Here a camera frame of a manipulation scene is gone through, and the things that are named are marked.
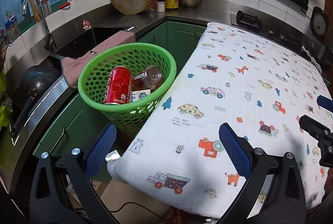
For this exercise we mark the green plastic mesh basket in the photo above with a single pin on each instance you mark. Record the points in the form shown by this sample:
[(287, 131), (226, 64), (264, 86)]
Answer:
[(106, 83)]

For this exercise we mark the white milk carton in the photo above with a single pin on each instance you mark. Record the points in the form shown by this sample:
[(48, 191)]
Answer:
[(139, 94)]

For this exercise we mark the black gas stove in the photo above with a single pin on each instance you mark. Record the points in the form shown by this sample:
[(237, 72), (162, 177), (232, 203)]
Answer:
[(289, 38)]

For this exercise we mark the black rice cooker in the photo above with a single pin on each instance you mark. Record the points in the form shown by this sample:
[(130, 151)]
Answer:
[(319, 23)]

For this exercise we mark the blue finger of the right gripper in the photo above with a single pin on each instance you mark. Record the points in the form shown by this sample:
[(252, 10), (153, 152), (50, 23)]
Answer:
[(325, 103), (324, 137)]

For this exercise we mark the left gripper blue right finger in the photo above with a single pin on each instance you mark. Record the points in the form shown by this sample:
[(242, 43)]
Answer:
[(233, 147)]

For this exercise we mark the white cartoon print tablecloth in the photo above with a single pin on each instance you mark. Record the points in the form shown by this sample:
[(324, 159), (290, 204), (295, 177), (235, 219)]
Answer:
[(260, 89)]

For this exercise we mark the amber tea bottle red label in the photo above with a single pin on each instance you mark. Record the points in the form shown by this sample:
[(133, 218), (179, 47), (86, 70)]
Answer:
[(150, 78)]

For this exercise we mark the red cola can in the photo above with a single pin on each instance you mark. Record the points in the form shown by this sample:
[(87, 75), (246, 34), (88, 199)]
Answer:
[(119, 86)]

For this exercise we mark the black wok pan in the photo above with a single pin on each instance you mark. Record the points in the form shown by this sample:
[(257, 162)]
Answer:
[(35, 82)]

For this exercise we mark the white rag on counter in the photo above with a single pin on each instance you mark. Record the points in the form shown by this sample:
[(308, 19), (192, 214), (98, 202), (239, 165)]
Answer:
[(313, 61)]

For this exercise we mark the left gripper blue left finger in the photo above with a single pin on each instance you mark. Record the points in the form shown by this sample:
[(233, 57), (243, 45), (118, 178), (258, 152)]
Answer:
[(96, 157)]

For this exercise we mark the small white seasoning jar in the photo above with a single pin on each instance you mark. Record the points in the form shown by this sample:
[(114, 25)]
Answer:
[(160, 7)]

